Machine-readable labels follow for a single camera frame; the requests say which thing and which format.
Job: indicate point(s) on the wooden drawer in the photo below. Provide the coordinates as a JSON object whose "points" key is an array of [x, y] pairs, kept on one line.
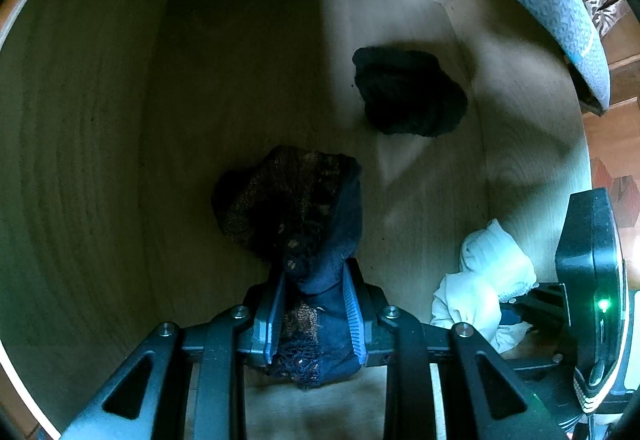
{"points": [[200, 95]]}

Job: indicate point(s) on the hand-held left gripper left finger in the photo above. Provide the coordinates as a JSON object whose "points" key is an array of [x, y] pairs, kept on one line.
{"points": [[272, 320]]}

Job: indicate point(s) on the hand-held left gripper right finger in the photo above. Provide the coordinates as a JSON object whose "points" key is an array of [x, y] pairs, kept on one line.
{"points": [[352, 315]]}

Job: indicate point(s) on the navy lace underwear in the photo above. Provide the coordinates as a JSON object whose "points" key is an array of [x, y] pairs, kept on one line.
{"points": [[300, 210]]}

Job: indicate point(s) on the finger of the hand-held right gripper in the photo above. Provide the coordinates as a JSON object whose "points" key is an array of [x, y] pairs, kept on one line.
{"points": [[545, 361], [542, 302]]}

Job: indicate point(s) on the white sock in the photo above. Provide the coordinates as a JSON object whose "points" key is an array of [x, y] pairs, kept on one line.
{"points": [[480, 270]]}

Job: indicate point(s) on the black sock bundle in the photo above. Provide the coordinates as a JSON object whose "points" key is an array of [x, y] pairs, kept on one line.
{"points": [[407, 92]]}

